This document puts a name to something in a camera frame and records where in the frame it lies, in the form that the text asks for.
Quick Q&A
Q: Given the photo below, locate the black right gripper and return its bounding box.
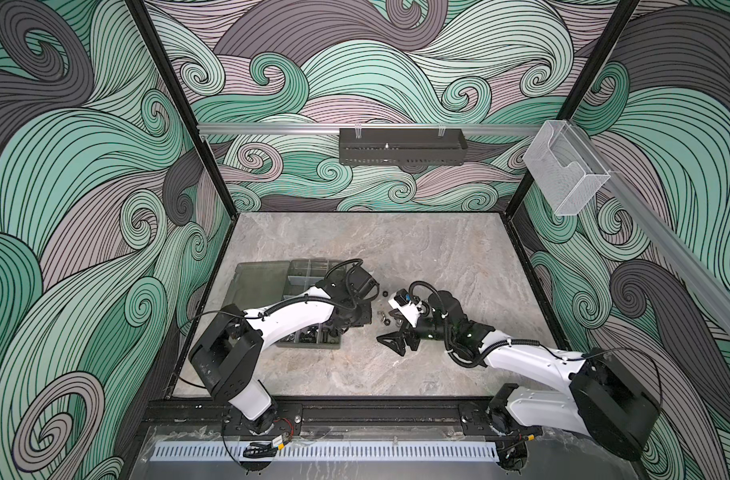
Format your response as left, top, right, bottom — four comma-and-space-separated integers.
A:
376, 306, 456, 357

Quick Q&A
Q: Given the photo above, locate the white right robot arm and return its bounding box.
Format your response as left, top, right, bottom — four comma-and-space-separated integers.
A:
378, 289, 661, 461

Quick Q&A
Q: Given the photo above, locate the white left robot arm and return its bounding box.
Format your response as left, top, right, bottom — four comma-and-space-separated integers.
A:
188, 258, 381, 431

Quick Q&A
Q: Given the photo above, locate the green plastic organizer box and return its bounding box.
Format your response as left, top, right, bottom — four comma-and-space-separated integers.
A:
223, 258, 342, 350

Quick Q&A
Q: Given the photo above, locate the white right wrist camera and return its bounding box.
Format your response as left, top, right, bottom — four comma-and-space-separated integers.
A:
388, 289, 427, 327

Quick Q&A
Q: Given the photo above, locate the aluminium wall rail back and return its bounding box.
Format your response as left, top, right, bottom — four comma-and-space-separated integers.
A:
197, 122, 541, 137

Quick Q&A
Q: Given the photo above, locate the aluminium wall rail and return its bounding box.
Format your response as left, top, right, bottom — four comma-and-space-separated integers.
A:
578, 129, 730, 335
197, 122, 541, 137

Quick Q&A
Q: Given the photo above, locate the white slotted cable duct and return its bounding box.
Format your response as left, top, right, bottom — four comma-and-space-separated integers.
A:
150, 441, 499, 463

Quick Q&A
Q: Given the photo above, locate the clear plastic wall bin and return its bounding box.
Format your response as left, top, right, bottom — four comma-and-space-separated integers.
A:
523, 120, 610, 217

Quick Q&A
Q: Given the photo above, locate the aluminium wall rail right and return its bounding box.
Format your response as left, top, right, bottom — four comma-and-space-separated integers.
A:
578, 129, 730, 335

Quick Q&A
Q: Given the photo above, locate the black corner frame post left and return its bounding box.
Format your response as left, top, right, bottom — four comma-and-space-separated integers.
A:
125, 0, 239, 222

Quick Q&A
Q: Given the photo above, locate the black corner frame post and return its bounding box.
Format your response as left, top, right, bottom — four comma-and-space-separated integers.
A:
125, 0, 239, 222
503, 0, 639, 224

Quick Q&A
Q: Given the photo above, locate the black corner frame post right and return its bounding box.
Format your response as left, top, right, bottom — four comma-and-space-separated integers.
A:
503, 0, 639, 224

